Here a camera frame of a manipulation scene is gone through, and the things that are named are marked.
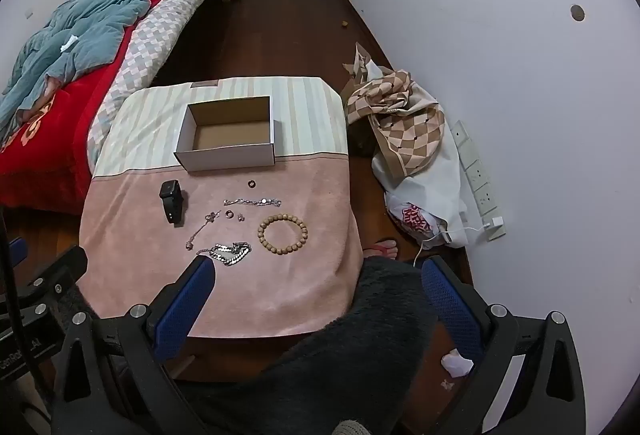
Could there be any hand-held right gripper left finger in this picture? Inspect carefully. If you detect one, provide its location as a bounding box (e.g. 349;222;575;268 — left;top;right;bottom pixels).
50;257;217;435

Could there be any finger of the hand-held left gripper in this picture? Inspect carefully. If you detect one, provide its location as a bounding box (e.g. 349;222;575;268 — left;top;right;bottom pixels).
19;245;90;317
0;237;29;283

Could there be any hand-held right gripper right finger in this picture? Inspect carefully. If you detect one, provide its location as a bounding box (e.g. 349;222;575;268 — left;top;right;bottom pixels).
400;256;588;435

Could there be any thick silver chain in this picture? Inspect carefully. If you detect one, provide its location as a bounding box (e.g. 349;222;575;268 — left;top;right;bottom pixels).
196;241;252;267

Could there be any thin pendant necklace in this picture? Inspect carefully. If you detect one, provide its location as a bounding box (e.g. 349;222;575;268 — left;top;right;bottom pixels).
186;210;222;251

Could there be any wooden bead bracelet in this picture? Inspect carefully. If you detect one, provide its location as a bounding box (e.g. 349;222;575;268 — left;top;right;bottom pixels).
257;213;309;257

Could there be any black smartwatch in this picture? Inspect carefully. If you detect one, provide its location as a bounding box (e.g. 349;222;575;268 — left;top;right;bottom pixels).
159;180;189;226

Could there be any thin silver bracelet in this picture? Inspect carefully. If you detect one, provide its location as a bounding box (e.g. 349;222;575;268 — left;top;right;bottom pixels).
223;196;282;209

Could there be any white cardboard box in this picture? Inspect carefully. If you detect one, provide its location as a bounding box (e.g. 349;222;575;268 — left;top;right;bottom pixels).
174;95;277;173

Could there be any crumpled white tissue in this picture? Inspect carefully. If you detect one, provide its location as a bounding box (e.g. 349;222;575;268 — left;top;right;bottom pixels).
441;349;474;377

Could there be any person's foot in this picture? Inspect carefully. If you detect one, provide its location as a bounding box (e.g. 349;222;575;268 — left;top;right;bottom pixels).
364;239;399;261

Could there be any checkered brown cloth pile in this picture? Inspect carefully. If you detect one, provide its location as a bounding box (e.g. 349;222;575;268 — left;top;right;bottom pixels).
372;82;471;248

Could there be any pink striped table cloth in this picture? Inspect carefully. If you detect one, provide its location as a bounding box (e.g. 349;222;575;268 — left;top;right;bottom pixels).
80;76;365;340

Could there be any white power strip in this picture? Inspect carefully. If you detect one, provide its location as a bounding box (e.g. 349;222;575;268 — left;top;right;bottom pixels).
450;120;507;243

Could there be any red blanket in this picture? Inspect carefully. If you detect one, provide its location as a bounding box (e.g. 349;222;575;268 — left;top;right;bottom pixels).
0;0;216;216

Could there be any beige checkered cloth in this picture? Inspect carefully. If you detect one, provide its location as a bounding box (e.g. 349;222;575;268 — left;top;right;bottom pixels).
345;65;446;178

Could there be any teal quilt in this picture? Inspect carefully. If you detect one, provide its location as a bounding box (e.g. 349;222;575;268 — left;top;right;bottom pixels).
0;0;232;141

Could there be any checkered bed sheet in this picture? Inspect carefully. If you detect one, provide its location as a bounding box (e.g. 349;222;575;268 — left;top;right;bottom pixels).
86;0;230;178

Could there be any black cable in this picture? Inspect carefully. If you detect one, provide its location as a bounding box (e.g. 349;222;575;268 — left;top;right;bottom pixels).
0;208;53;416

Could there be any white charger cable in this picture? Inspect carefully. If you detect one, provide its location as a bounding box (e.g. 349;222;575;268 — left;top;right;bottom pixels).
412;222;493;266

